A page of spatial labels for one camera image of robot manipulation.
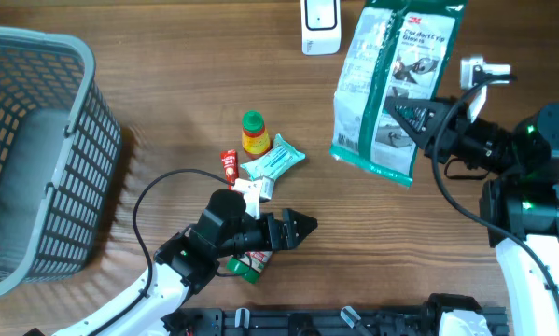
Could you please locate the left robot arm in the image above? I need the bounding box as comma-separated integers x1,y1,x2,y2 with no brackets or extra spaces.
56,189,318,336

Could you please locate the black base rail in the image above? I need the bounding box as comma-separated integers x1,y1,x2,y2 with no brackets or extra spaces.
162,295,510,336

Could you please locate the green 3M gloves packet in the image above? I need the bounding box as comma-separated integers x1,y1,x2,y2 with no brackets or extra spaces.
329,0,467,187

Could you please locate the teal tissue packet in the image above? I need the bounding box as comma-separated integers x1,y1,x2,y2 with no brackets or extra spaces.
240,134,306,180

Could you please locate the green lid jar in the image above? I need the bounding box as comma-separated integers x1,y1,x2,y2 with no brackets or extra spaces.
226,251,273,284

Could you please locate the red sachet stick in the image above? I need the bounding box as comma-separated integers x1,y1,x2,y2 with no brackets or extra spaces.
220,149,239,189

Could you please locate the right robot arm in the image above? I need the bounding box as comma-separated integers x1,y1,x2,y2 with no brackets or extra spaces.
384,97,559,335

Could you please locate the green cap sauce bottle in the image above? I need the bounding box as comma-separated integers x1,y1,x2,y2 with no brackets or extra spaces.
242,110,273,160

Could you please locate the white barcode scanner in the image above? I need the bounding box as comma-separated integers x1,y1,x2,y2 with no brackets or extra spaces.
300,0,342,56

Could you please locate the grey plastic mesh basket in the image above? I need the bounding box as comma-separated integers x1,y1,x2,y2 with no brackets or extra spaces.
0,27,122,297

